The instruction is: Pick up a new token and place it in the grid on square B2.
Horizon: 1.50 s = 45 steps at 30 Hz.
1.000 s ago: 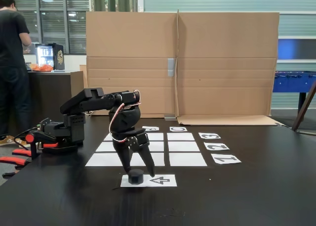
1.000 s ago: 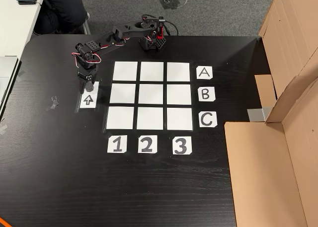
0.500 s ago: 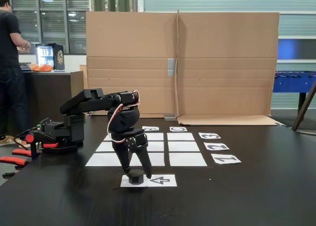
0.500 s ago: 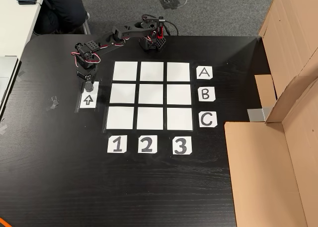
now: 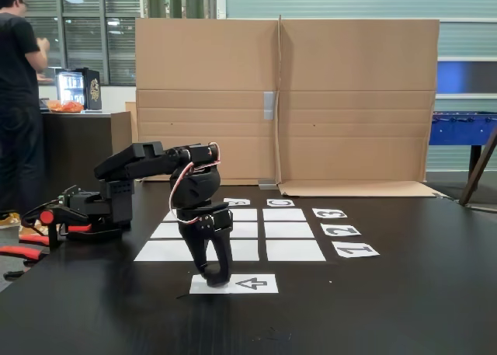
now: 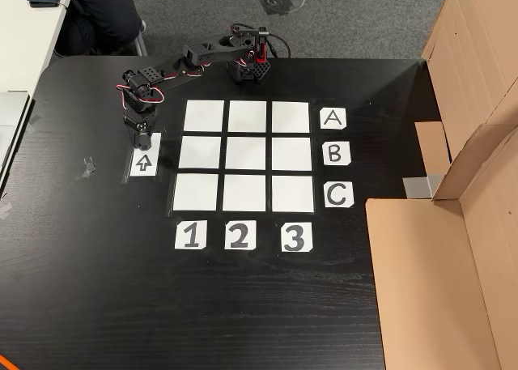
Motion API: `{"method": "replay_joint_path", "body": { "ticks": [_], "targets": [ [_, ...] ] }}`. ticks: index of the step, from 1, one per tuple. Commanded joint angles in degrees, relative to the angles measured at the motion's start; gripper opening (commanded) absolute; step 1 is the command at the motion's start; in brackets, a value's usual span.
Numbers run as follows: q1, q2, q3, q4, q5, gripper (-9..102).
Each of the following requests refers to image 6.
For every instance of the white paper grid square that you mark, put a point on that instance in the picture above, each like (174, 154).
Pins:
(200, 152)
(245, 153)
(244, 193)
(204, 116)
(196, 192)
(291, 154)
(247, 116)
(290, 117)
(293, 194)

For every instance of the arrow paper sheet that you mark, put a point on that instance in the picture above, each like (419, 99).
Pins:
(151, 171)

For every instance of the crumpled tape piece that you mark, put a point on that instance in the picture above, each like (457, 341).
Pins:
(86, 168)

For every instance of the person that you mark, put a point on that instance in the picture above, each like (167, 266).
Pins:
(101, 14)

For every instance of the number 1 paper sheet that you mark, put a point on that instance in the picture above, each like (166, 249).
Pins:
(180, 244)

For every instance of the silver laptop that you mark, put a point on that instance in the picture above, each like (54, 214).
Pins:
(10, 119)

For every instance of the white desk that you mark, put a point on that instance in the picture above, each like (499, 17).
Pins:
(24, 42)

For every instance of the number 2 paper sheet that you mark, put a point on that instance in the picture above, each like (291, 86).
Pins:
(229, 245)

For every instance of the number 3 paper sheet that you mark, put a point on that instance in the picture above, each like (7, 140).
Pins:
(285, 226)

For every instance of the dark floor tape patch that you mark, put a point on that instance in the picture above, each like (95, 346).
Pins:
(275, 1)

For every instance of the letter A paper sheet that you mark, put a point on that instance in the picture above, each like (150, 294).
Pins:
(325, 111)

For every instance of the letter B paper sheet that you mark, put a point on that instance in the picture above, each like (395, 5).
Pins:
(326, 161)

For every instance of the letter C paper sheet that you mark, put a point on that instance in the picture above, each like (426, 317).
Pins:
(349, 203)

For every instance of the brown cardboard panel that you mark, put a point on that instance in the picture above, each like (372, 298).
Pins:
(477, 62)
(425, 285)

